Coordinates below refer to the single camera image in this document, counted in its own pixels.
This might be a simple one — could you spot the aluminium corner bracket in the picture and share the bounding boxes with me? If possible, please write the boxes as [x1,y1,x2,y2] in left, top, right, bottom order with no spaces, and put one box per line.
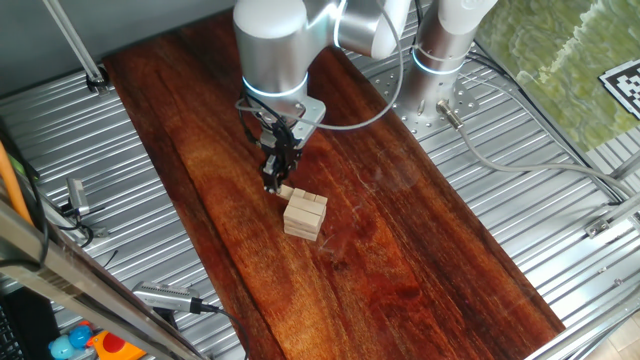
[583,212,614,240]

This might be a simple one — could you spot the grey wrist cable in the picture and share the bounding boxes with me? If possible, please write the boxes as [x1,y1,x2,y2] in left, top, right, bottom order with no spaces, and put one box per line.
[234,0,406,133]

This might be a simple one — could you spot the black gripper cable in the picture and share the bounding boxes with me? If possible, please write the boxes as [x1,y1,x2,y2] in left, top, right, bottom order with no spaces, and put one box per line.
[235,94,303,151]

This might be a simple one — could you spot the grey base cable with connector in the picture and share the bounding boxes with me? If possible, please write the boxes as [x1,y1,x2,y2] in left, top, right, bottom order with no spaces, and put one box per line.
[435,98,639,199]

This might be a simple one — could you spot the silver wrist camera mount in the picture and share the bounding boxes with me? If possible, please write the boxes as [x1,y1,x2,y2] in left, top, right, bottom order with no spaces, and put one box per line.
[292,96,328,149]

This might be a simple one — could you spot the black small camera cable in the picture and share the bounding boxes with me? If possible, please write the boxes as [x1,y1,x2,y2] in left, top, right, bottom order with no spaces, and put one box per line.
[52,199,109,250]

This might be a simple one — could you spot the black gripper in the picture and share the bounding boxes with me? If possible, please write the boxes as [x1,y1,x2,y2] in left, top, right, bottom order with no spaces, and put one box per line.
[258,124,303,195]

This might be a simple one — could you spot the black base cable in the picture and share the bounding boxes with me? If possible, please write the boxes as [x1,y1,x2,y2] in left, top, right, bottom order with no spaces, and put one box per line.
[462,49,626,206]

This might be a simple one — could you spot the aluminium frame rail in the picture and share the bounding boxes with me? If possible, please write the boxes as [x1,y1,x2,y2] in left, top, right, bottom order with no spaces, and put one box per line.
[583,189,640,239]
[523,284,640,360]
[607,148,640,182]

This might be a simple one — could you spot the orange emergency stop box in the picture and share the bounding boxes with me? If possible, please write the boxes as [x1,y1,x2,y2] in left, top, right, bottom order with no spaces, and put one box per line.
[85,329,149,360]

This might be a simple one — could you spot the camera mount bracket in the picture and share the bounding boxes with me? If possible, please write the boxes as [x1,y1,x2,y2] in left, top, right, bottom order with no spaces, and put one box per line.
[149,307,182,332]

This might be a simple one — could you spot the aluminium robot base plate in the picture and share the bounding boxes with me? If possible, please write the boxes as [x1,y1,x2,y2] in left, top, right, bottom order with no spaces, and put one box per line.
[369,62,481,142]

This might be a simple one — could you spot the orange rod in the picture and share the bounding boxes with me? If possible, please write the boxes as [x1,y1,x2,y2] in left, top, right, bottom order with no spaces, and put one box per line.
[0,139,35,227]

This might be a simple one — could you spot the light blue round toy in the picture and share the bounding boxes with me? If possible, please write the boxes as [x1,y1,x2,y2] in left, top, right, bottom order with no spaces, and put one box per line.
[47,333,76,360]

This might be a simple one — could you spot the aluminium stand pole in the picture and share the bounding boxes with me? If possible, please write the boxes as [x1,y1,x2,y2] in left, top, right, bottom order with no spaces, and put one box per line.
[42,0,111,97]

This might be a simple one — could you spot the black white fiducial marker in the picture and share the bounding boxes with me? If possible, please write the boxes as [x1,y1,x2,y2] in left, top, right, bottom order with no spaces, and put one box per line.
[597,58,640,121]

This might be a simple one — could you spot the steel frame bar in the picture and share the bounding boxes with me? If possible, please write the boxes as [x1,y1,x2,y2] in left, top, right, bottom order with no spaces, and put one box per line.
[0,197,209,360]

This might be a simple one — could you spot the silver ribbed camera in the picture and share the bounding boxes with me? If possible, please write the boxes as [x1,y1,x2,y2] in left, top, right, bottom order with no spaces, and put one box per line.
[131,280,201,314]

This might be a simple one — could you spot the black ribbed camera cable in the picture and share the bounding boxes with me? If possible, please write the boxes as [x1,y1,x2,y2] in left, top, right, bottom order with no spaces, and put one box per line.
[188,297,251,360]

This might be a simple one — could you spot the dark red wooden board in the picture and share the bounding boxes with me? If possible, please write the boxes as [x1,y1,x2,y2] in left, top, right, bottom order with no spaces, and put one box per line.
[102,0,566,360]

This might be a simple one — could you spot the black equipment case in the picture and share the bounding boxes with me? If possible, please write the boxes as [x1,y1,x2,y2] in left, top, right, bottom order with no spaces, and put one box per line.
[0,287,61,360]

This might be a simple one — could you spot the small grey camera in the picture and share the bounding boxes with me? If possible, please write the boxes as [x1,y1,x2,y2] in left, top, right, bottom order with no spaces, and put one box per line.
[66,176,92,217]

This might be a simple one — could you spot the black hanging cable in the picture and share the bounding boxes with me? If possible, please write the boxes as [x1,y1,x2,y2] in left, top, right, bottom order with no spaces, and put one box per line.
[0,117,52,274]

